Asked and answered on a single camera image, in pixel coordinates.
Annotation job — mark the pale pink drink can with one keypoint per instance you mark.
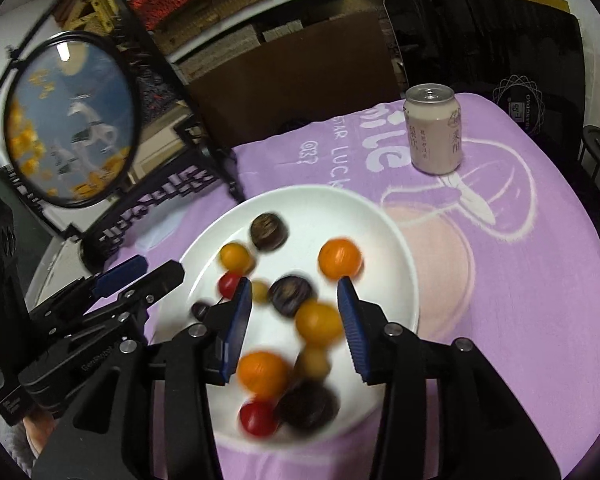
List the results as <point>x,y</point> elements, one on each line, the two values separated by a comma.
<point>432,135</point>

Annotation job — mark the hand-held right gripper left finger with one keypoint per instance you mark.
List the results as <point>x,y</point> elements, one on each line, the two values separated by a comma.
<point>237,330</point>

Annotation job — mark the small yellow cherry tomato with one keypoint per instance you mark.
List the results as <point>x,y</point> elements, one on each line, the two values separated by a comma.
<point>236,256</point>
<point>259,291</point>

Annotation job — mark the dark red cherry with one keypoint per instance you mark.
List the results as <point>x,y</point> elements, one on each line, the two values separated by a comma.
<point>200,310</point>

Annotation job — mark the rough orange mandarin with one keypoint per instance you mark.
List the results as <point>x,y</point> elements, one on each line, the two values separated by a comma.
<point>262,372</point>
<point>340,258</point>

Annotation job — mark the person's left hand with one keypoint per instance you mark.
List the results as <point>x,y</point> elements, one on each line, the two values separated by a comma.
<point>40,435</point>

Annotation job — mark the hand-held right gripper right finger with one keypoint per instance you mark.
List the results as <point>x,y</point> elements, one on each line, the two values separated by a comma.
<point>352,330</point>

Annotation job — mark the brown cardboard sheet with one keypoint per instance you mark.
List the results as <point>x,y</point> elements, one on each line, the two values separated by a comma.
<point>290,80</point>

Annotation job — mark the dark water chestnut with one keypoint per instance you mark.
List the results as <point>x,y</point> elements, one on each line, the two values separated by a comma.
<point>268,231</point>
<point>307,405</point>
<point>292,295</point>

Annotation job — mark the white shelf rack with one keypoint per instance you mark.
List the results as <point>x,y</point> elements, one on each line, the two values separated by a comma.
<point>330,2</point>

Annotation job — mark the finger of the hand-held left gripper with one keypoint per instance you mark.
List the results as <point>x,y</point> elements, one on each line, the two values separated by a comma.
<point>152,282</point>
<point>120,272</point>

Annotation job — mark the large red tomato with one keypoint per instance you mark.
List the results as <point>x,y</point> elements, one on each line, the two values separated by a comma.
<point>257,417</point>

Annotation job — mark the round deer screen black stand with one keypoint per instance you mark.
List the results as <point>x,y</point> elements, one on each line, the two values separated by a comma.
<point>70,110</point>

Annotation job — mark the small red cherry tomato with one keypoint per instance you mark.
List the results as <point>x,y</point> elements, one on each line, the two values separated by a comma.
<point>228,284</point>

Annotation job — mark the white oval plate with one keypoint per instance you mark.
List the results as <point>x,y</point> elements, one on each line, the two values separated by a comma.
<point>300,230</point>

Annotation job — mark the smooth yellow-orange orange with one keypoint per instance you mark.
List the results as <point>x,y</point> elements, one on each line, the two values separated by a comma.
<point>319,327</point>

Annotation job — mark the purple printed tablecloth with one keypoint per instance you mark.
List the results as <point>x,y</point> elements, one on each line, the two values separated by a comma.
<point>505,285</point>

